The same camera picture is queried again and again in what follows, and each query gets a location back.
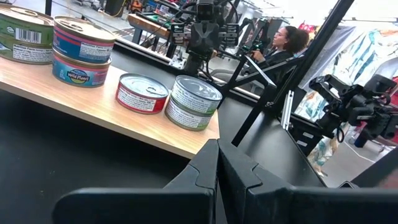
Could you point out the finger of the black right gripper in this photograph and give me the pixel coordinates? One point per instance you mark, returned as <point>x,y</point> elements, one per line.
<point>196,39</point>
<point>211,39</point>

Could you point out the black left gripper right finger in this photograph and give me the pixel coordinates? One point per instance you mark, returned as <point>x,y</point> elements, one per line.
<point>295,207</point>

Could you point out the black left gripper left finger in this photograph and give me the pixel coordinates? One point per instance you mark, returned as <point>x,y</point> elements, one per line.
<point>140,207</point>

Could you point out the red label seafood can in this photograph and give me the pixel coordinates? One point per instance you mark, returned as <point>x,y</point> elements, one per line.
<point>140,96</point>

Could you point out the blue pink label seafood can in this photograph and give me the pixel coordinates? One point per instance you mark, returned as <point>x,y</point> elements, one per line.
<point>81,43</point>

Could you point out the blue box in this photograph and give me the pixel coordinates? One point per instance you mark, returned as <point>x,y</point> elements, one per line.
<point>77,74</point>

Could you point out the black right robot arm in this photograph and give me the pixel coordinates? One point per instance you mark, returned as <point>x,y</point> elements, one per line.
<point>191,67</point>

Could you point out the black background robot arm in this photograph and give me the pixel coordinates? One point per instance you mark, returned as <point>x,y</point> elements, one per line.
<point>255,46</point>
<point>357,109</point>

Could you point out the wooden background table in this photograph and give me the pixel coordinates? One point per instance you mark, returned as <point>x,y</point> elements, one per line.
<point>146,26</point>

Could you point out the person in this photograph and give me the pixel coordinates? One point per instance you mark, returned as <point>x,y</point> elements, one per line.
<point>280,59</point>

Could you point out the patterned white cloth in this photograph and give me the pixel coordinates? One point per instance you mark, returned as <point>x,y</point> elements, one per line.
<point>367,53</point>

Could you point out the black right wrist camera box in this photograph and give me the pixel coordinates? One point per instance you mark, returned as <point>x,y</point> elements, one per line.
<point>205,11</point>

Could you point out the silver metal bracket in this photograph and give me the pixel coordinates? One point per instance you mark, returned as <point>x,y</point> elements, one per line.
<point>287,109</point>

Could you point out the black frame wooden board shelf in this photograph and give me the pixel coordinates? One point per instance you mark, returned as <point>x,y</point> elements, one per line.
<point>93,105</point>

